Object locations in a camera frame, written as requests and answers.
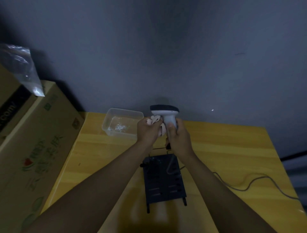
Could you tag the person's right hand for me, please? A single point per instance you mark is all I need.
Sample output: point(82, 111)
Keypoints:
point(180, 141)

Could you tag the person's left hand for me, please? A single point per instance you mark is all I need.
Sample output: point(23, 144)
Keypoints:
point(147, 132)

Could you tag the pink cleaning cloth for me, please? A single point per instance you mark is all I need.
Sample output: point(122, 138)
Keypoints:
point(162, 129)

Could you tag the white and black scanner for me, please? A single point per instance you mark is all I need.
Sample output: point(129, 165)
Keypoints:
point(165, 111)

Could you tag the black metal scanner stand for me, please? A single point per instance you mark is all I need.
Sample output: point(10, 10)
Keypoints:
point(163, 182)

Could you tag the person's right forearm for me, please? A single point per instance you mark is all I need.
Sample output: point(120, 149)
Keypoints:
point(225, 194)

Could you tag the person's left forearm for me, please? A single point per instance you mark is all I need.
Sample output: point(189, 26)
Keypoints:
point(91, 192)

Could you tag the clear plastic container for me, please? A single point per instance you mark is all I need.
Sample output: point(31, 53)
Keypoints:
point(120, 123)

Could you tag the large printed cardboard box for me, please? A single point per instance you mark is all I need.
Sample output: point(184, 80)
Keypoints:
point(40, 153)

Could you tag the cardboard box with black tape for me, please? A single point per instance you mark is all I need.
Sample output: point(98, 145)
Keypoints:
point(12, 103)

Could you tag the clear plastic bag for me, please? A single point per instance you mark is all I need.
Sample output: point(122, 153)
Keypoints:
point(21, 69)

